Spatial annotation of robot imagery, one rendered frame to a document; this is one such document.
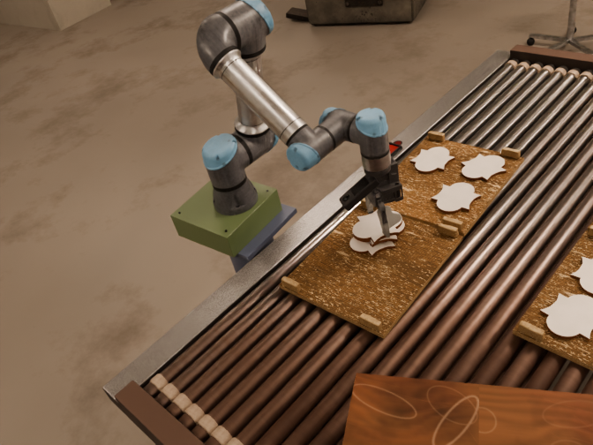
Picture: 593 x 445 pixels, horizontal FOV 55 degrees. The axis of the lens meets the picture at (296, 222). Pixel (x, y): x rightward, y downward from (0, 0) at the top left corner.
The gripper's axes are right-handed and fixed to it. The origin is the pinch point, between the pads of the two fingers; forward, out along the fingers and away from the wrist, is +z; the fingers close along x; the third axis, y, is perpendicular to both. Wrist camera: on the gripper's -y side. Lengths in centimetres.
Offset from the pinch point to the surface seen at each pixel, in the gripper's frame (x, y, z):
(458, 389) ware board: -59, -8, -4
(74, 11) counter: 670, -126, 91
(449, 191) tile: 9.2, 27.8, 5.4
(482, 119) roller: 44, 60, 9
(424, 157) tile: 29.6, 30.1, 5.5
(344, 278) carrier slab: -8.8, -14.5, 6.6
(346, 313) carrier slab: -20.9, -18.8, 6.5
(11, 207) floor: 263, -178, 102
